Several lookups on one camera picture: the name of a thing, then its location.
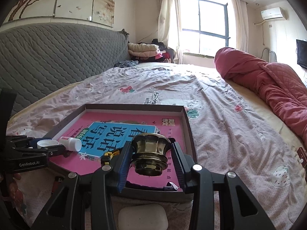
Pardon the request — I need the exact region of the floral wall painting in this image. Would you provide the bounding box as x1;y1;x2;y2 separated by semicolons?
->
4;0;115;27

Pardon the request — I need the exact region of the red quilted duvet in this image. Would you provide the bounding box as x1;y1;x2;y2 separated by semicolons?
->
214;47;306;145

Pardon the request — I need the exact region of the white air conditioner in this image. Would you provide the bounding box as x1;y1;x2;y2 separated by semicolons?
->
261;7;286;20

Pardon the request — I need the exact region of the grey quilted headboard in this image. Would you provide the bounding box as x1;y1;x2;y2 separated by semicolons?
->
1;23;130;114

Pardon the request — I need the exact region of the window with dark frame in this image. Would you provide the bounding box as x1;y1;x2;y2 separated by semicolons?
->
181;0;230;57

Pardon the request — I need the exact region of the pile of folded clothes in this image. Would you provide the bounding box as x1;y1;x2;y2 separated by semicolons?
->
114;39;174;68

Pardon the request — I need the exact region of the right beige curtain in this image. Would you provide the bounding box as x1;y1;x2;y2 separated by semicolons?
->
231;0;249;52

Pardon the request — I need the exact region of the pink floral bed sheet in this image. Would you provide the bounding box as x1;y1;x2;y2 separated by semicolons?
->
7;64;306;229

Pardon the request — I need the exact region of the black television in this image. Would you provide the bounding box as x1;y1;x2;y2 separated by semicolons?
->
296;39;307;69

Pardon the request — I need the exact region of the white bottle cap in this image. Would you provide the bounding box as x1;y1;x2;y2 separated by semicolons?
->
36;139;59;149

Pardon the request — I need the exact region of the grey cardboard tray box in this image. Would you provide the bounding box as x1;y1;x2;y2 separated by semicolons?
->
46;104;197;203

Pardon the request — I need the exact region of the white earbuds case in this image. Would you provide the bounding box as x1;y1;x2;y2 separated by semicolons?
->
118;204;169;230

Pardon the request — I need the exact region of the beige curtain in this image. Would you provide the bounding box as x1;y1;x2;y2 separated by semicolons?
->
158;0;183;64
231;0;249;52

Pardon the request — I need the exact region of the left beige curtain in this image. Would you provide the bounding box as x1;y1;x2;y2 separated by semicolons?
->
158;0;183;64

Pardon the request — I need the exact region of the small white pill bottle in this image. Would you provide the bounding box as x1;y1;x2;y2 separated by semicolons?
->
58;136;82;152

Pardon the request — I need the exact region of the pink and blue book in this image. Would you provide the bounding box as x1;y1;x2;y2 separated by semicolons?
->
50;110;189;175

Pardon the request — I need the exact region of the black and gold wristwatch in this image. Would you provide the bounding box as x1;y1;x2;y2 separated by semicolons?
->
100;149;121;166

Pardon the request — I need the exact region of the red lighter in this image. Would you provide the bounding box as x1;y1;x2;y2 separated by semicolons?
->
51;176;64;194

